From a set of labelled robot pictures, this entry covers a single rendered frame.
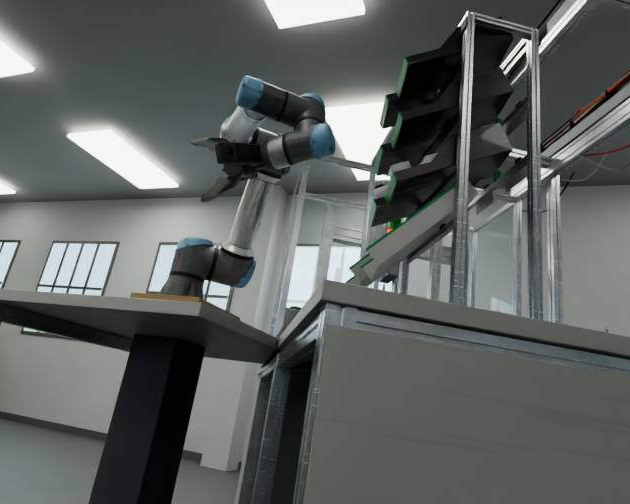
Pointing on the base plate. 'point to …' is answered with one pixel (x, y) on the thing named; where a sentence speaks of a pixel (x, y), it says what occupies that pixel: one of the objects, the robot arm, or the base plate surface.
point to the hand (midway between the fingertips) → (193, 171)
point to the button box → (286, 320)
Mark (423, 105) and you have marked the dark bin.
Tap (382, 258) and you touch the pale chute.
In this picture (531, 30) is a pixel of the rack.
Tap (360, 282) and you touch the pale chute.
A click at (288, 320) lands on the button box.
